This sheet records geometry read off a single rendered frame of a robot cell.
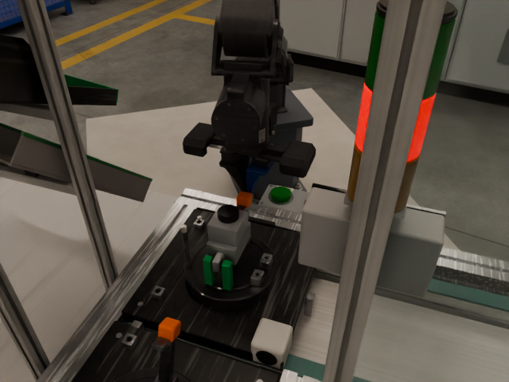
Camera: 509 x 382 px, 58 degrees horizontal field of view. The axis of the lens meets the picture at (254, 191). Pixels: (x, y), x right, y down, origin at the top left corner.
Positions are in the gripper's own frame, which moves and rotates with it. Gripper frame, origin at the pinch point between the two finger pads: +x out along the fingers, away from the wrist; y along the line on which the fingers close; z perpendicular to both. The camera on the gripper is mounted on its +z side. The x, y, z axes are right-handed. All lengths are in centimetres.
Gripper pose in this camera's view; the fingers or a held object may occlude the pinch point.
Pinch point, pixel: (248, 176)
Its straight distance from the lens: 68.9
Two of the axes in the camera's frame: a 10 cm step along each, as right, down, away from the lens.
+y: -9.4, -2.1, 2.7
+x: 0.0, 7.9, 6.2
